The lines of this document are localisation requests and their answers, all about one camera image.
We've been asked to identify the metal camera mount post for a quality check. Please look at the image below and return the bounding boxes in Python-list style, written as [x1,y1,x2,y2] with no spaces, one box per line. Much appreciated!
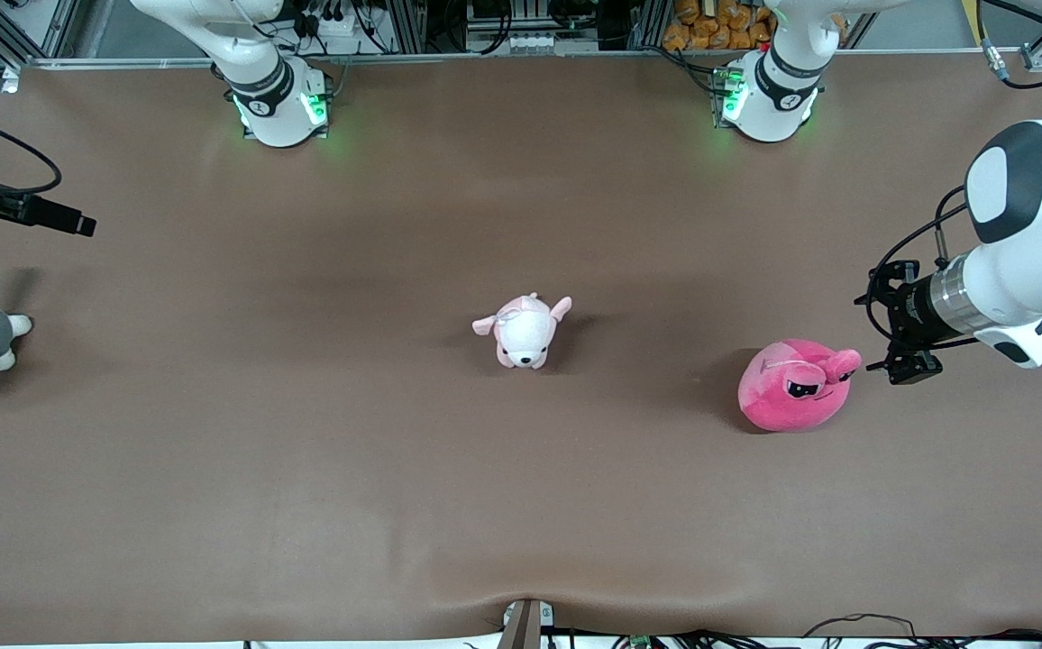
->
[498,598,557,649]

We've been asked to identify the bag of orange toys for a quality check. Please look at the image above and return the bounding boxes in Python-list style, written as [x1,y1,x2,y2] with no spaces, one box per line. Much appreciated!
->
[662,0,779,53]

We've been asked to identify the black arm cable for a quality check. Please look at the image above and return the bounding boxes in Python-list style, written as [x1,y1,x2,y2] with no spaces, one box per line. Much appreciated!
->
[0,102,64,196]
[853,0,1042,361]

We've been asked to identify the black cable bundle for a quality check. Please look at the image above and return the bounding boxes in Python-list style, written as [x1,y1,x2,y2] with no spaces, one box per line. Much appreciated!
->
[566,613,1042,649]

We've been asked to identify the white terminal block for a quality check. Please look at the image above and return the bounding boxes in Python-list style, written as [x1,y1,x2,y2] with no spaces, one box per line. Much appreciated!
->
[507,32,569,54]

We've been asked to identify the white power strip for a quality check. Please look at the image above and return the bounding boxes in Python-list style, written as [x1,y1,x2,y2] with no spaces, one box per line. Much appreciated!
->
[303,7,361,39]

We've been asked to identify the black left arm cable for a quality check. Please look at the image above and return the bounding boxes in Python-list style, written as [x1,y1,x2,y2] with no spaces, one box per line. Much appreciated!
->
[853,0,1042,361]

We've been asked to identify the white pink plush dog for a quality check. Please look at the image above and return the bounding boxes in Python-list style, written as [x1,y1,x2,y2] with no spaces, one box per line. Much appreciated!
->
[471,292,574,370]

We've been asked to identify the aluminium table edge rail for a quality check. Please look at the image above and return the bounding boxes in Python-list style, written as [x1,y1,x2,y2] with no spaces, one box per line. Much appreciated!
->
[0,45,1042,71]

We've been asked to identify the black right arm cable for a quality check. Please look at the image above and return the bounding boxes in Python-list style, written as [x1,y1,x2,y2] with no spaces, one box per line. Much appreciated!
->
[0,102,64,196]

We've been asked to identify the round pink plush toy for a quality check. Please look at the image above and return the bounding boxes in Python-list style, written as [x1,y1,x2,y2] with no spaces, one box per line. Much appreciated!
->
[737,339,864,434]

